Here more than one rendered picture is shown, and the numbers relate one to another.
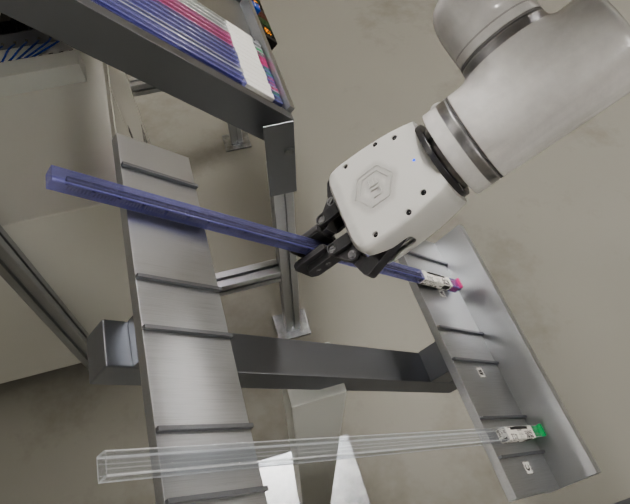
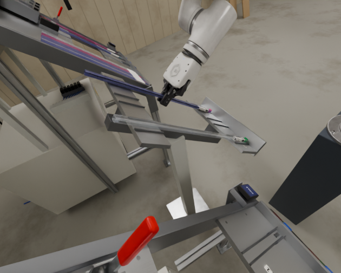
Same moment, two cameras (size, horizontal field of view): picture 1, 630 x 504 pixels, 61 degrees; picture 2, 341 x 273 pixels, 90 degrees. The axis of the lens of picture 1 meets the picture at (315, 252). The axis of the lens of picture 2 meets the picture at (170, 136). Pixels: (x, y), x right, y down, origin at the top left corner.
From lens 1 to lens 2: 0.22 m
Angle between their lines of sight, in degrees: 8
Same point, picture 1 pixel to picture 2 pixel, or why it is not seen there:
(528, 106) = (208, 30)
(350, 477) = (199, 200)
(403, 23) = not seen: hidden behind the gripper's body
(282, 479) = (178, 206)
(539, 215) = (234, 112)
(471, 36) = (188, 20)
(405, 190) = (183, 66)
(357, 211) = (172, 78)
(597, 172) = (247, 96)
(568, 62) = (214, 15)
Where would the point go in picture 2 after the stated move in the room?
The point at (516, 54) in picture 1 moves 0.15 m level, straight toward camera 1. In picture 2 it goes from (201, 19) to (195, 40)
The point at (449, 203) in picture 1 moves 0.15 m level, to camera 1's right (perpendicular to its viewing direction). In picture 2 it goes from (196, 65) to (244, 53)
